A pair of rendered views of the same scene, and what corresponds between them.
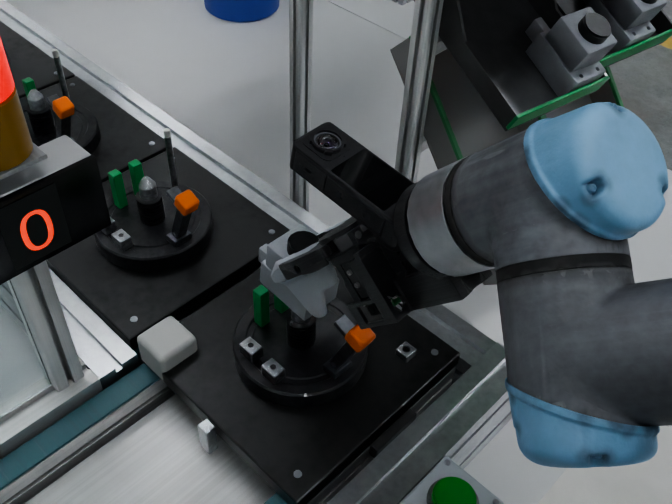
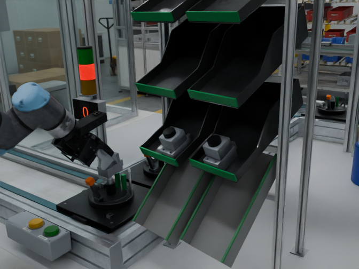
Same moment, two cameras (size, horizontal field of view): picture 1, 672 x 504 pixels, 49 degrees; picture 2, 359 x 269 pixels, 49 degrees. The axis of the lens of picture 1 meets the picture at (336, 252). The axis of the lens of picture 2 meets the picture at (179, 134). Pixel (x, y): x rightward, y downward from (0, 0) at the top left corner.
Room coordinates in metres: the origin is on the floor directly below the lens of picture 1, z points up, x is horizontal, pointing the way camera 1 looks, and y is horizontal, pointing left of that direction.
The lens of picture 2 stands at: (0.59, -1.09, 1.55)
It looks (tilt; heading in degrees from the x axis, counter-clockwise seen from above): 19 degrees down; 85
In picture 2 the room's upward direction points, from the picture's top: 2 degrees counter-clockwise
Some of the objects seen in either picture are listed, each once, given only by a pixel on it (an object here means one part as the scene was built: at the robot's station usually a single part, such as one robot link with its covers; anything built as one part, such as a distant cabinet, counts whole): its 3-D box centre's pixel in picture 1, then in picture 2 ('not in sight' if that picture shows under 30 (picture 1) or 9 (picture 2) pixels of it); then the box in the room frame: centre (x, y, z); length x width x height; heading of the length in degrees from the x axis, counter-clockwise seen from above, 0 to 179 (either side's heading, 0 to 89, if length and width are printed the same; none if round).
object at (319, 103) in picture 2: not in sight; (332, 103); (1.58, 0.84, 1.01); 0.24 x 0.24 x 0.13; 48
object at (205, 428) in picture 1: (208, 436); not in sight; (0.38, 0.11, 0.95); 0.01 x 0.01 x 0.04; 48
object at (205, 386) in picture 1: (300, 355); (111, 202); (0.48, 0.03, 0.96); 0.24 x 0.24 x 0.02; 48
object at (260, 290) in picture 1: (261, 306); (117, 179); (0.50, 0.07, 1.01); 0.01 x 0.01 x 0.05; 48
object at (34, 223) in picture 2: not in sight; (36, 224); (0.27, -0.07, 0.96); 0.04 x 0.04 x 0.02
